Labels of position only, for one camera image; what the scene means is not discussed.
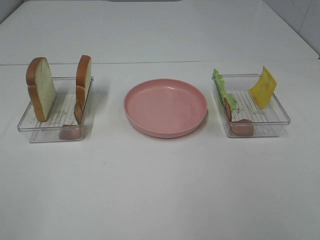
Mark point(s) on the green lettuce leaf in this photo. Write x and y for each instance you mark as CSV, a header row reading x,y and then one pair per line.
x,y
220,83

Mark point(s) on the bacon strip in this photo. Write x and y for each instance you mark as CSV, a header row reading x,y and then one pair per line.
x,y
72,132
243,127

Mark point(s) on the bread slice with brown crust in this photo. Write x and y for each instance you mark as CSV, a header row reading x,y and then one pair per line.
x,y
83,79

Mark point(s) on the pink round plate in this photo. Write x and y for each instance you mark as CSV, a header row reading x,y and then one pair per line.
x,y
165,108

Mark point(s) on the yellow cheese slice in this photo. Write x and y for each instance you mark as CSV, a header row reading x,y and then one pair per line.
x,y
263,90

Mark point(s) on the clear right plastic tray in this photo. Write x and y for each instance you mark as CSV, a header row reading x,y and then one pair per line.
x,y
268,122

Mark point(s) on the clear plastic tray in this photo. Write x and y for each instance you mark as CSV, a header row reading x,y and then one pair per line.
x,y
268,122
61,113

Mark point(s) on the upright bread slice left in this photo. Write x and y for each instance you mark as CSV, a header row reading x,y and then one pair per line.
x,y
40,87

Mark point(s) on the clear left plastic tray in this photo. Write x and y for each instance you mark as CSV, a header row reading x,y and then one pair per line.
x,y
61,113

